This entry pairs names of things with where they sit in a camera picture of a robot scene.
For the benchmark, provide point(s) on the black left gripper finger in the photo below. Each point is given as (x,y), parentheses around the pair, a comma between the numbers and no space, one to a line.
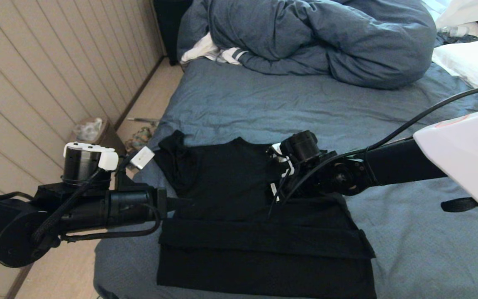
(176,201)
(176,205)

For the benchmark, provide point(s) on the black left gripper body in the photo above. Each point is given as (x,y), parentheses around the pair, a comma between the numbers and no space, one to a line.
(123,209)

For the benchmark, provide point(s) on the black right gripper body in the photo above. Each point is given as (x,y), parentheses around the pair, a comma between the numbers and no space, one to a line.
(334,176)

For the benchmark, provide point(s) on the black t-shirt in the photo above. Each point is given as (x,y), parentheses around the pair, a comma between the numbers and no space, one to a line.
(243,241)

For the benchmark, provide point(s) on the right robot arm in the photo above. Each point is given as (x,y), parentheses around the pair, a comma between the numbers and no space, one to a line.
(471,158)

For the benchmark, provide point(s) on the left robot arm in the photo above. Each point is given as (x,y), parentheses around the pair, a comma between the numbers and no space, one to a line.
(2,232)

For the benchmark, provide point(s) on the right wrist motor cylinder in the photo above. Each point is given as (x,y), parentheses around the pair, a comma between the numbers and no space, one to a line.
(305,145)

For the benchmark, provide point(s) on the wrist motor cylinder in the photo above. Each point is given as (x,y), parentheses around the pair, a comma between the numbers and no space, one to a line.
(305,145)
(85,164)

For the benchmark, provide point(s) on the left wrist motor cylinder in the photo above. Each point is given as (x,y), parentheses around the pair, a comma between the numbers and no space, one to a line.
(85,164)

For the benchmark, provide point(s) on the brown trash bin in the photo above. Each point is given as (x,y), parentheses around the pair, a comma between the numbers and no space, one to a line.
(109,135)

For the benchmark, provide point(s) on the clear plastic bin liner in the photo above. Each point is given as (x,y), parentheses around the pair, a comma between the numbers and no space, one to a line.
(87,128)

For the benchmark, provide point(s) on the thin grey stick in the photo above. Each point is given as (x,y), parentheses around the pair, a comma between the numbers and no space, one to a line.
(139,120)

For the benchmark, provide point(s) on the blue bed sheet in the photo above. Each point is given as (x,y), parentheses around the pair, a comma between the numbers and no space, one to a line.
(243,104)

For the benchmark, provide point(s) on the blue crumpled duvet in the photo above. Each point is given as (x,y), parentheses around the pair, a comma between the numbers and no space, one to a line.
(326,37)

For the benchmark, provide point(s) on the white striped cloth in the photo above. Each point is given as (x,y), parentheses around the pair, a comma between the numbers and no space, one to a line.
(199,50)

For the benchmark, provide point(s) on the black nightstand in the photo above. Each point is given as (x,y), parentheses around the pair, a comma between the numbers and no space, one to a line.
(166,25)

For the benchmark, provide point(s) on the white pillow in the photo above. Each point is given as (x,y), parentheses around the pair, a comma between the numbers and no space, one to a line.
(471,62)

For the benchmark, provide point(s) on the dark grey crumpled cloth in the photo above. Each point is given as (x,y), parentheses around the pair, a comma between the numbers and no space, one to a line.
(450,40)

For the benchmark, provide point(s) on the white blanket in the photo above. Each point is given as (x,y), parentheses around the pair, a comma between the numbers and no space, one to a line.
(471,10)

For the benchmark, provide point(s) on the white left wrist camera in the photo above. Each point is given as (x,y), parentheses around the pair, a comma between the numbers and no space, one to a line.
(142,158)

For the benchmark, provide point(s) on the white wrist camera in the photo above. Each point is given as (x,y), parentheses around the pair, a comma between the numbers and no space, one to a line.
(278,148)
(142,158)

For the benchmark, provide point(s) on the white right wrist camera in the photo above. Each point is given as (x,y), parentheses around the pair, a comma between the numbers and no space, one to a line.
(278,148)

